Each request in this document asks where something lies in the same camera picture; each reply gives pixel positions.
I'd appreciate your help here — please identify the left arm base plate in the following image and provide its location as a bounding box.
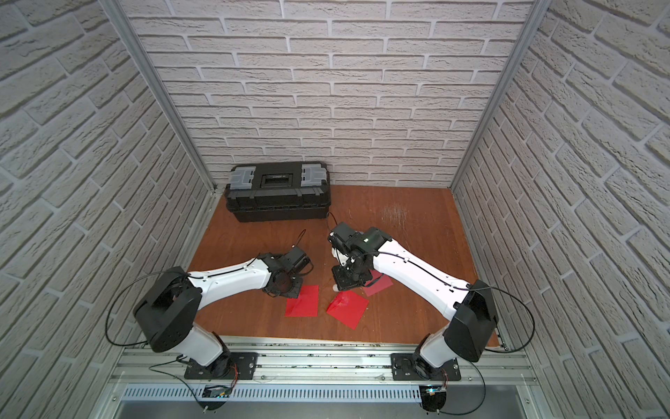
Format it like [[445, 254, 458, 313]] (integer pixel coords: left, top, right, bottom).
[[184, 352, 259, 381]]

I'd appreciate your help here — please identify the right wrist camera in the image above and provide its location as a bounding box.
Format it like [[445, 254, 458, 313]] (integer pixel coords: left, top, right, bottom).
[[332, 247, 348, 266]]

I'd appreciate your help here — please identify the right dark red envelope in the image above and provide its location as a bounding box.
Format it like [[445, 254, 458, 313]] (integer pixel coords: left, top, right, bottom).
[[363, 270, 394, 296]]

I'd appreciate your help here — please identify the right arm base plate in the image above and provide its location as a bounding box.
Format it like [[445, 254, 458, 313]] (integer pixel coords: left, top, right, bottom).
[[390, 353, 462, 382]]

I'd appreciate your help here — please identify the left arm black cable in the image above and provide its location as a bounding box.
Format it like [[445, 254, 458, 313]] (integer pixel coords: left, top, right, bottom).
[[104, 229, 310, 348]]

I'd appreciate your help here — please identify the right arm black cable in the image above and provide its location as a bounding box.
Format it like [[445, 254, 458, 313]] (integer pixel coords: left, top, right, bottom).
[[326, 208, 537, 417]]

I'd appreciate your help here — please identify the aluminium rail frame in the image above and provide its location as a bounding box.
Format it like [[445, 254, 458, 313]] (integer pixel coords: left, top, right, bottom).
[[98, 336, 540, 411]]

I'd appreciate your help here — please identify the black plastic toolbox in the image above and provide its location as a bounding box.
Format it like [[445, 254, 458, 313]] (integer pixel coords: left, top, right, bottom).
[[223, 162, 332, 223]]

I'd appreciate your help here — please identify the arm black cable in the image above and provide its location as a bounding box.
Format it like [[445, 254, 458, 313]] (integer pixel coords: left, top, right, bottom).
[[104, 229, 310, 348], [326, 208, 537, 417]]

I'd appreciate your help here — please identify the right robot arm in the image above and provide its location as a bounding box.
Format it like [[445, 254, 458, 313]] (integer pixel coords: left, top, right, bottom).
[[328, 223, 498, 378]]

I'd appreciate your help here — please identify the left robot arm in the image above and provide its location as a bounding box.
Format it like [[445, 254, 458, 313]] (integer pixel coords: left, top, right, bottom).
[[134, 246, 312, 378]]

